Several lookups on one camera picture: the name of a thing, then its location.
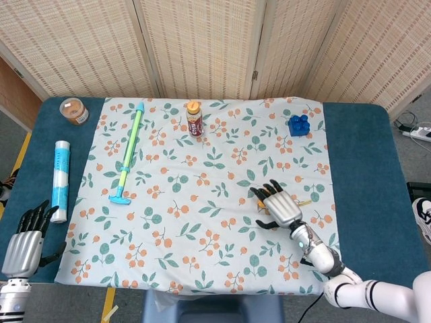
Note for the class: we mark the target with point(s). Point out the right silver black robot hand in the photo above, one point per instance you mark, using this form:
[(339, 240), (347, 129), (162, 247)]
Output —
[(283, 208)]

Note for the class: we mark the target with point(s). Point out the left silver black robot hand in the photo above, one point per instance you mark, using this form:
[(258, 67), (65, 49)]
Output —
[(22, 254)]

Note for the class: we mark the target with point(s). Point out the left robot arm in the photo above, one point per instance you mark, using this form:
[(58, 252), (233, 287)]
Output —
[(13, 299)]

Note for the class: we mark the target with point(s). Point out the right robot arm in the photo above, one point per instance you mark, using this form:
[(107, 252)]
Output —
[(321, 257)]

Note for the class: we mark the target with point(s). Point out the orange black shoe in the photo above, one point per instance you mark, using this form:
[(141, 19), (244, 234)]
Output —
[(7, 186)]

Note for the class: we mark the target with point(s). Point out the blue white plastic bag roll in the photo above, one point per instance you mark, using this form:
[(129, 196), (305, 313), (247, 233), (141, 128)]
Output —
[(60, 181)]

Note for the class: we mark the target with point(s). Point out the blue toy building block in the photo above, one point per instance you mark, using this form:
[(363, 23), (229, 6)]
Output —
[(299, 127)]

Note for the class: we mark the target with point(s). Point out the floral print tablecloth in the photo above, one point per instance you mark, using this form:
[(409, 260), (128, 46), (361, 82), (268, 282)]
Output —
[(195, 208)]

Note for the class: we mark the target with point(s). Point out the Costa coffee bottle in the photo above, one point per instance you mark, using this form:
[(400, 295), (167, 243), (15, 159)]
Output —
[(195, 122)]

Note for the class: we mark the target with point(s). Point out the black box on floor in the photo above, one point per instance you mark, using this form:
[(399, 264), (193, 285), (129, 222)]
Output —
[(419, 191)]

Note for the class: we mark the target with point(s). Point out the white black sneaker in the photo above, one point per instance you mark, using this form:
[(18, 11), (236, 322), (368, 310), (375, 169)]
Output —
[(422, 218)]

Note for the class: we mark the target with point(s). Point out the clear jar with brown contents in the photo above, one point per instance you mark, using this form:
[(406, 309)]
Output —
[(74, 112)]

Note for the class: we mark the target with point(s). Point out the green blue toy water pump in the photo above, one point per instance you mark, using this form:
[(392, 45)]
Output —
[(129, 148)]

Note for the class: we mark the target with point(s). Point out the white power strip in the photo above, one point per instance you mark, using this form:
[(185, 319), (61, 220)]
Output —
[(419, 134)]

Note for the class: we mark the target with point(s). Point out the woven bamboo folding screen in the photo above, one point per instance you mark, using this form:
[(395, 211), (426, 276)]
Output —
[(202, 47)]

